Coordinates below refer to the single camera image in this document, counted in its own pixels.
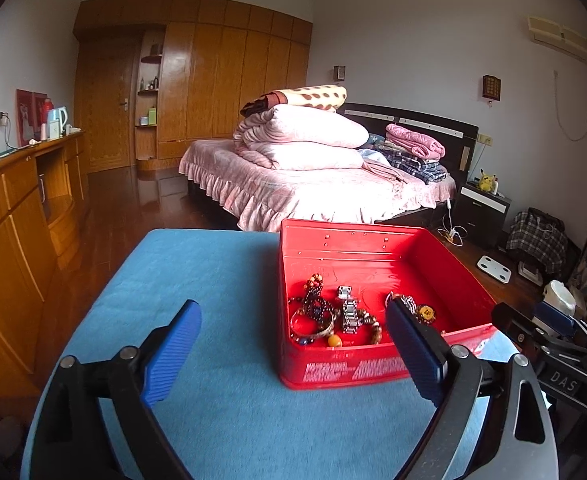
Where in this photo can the wall socket beside bed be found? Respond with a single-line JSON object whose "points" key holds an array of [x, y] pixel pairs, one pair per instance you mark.
{"points": [[484, 139]]}

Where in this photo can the round orange pendant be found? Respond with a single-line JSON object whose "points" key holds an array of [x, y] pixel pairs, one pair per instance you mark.
{"points": [[425, 313]]}

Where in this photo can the black nightstand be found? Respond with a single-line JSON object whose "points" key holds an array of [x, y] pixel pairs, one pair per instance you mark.
{"points": [[483, 217]]}

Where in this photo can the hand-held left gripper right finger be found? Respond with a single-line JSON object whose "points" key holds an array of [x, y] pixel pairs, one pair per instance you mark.
{"points": [[416, 355]]}

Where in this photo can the blue table mat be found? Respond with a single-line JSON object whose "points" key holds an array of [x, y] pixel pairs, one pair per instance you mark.
{"points": [[223, 310]]}

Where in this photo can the wooden wall lamp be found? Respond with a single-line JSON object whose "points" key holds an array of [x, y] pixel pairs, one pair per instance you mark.
{"points": [[492, 87]]}

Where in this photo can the wooden door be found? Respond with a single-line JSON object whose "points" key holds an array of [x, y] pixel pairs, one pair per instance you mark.
{"points": [[105, 115]]}

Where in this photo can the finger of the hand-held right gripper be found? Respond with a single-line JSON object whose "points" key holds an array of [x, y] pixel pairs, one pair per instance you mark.
{"points": [[553, 319], [516, 327]]}

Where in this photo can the pink folded quilt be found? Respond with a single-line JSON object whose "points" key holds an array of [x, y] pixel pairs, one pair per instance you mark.
{"points": [[303, 132]]}

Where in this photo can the amber bead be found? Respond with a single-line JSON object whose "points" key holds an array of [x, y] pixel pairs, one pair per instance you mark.
{"points": [[335, 341]]}

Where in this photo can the cream air conditioner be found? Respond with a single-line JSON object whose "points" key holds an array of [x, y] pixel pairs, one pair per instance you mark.
{"points": [[561, 37]]}

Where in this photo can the yellow plush toy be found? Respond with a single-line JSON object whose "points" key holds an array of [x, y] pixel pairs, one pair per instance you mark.
{"points": [[486, 181]]}

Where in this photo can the red picture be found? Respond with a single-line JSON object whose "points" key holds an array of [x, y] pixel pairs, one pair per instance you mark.
{"points": [[27, 115]]}

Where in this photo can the bed with pink cover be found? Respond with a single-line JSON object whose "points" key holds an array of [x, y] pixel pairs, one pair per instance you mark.
{"points": [[298, 195]]}

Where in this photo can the plaid folded clothes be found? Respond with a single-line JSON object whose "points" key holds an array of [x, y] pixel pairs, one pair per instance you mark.
{"points": [[418, 167]]}

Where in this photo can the white bathroom scale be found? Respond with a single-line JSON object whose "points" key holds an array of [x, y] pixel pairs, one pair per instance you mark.
{"points": [[494, 268]]}

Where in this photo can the wooden wardrobe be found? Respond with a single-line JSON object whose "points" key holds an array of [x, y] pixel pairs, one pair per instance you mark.
{"points": [[223, 75]]}

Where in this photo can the pink folded garment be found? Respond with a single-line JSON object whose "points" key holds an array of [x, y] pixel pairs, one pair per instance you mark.
{"points": [[416, 142]]}

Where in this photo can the pale electric kettle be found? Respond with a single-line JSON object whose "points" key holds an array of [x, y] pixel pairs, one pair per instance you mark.
{"points": [[58, 122]]}

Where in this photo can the red metal box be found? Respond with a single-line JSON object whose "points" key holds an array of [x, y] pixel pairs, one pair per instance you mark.
{"points": [[373, 255]]}

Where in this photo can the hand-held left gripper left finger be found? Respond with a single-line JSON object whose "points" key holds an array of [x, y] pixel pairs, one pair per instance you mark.
{"points": [[171, 355]]}

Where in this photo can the small grey wall box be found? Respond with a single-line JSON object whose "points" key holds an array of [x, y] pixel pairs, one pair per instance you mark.
{"points": [[340, 72]]}

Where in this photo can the beige spotted blanket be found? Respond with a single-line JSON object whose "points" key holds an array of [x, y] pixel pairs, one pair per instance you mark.
{"points": [[318, 95]]}

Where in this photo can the wooden sideboard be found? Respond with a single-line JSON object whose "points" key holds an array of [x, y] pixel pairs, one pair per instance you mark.
{"points": [[3, 240]]}

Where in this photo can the plaid bag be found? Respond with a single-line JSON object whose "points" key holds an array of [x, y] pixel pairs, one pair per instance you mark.
{"points": [[536, 240]]}

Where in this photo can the white paper roll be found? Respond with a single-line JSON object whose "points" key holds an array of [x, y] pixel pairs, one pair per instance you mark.
{"points": [[559, 297]]}

